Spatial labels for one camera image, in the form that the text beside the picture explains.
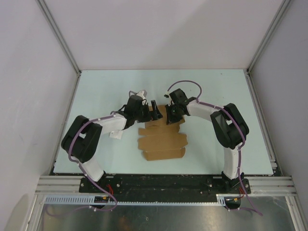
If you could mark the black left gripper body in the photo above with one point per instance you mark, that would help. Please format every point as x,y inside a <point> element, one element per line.
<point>143,114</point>

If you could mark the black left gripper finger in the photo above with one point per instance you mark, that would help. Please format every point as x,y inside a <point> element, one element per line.
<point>154,110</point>
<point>158,114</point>

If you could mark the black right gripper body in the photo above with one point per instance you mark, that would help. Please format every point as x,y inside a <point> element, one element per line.
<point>177,116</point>

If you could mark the brown cardboard box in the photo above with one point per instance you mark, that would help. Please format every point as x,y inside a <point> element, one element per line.
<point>160,141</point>

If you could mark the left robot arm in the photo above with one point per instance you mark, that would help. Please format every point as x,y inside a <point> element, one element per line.
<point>81,140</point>

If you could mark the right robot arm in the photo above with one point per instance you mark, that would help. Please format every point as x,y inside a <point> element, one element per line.
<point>229,126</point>

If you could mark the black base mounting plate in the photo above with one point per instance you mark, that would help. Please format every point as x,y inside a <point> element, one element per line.
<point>126,183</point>

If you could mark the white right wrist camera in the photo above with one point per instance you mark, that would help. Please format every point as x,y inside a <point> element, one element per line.
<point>167,95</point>

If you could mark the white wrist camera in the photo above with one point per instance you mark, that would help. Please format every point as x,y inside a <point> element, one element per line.
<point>167,95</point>
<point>142,94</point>

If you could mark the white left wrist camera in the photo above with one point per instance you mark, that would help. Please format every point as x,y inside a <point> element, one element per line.
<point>142,94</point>

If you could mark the grey slotted cable duct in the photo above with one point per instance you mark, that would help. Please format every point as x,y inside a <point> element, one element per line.
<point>210,200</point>

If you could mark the aluminium frame rail left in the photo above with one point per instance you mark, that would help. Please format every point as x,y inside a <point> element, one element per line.
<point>58,34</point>

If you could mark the aluminium frame rail right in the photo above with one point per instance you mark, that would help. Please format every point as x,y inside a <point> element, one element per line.
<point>279,15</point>

